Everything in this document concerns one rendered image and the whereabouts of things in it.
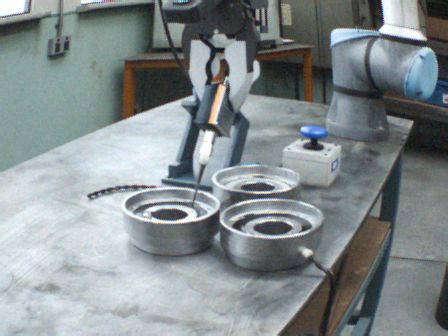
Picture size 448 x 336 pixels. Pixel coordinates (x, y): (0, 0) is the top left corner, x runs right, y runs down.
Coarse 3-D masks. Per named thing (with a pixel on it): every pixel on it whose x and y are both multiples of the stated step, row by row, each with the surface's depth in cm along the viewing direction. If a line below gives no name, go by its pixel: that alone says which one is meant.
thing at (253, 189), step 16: (224, 176) 72; (240, 176) 74; (256, 176) 74; (272, 176) 74; (288, 176) 72; (224, 192) 66; (240, 192) 65; (256, 192) 64; (272, 192) 65; (288, 192) 66; (224, 208) 67
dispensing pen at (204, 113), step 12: (228, 72) 67; (228, 84) 67; (204, 96) 65; (204, 108) 65; (204, 120) 64; (204, 132) 67; (216, 132) 66; (204, 144) 65; (204, 156) 65; (204, 168) 65
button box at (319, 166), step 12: (300, 144) 83; (324, 144) 83; (288, 156) 80; (300, 156) 79; (312, 156) 78; (324, 156) 77; (336, 156) 81; (288, 168) 80; (300, 168) 79; (312, 168) 78; (324, 168) 77; (336, 168) 82; (312, 180) 79; (324, 180) 78
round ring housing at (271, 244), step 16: (240, 208) 61; (256, 208) 62; (272, 208) 62; (288, 208) 62; (304, 208) 61; (224, 224) 56; (256, 224) 59; (272, 224) 60; (288, 224) 59; (320, 224) 55; (224, 240) 56; (240, 240) 54; (256, 240) 53; (272, 240) 53; (288, 240) 53; (304, 240) 53; (320, 240) 56; (240, 256) 54; (256, 256) 53; (272, 256) 53; (288, 256) 53; (304, 256) 55
